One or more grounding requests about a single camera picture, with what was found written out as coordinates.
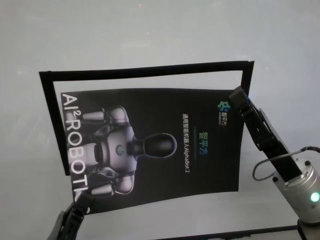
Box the thin grey cable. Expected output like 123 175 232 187
251 146 320 182

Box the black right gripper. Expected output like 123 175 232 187
227 85 303 185

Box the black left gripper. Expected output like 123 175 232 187
44 193 96 240

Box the black robot print poster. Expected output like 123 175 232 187
60 86 246 215

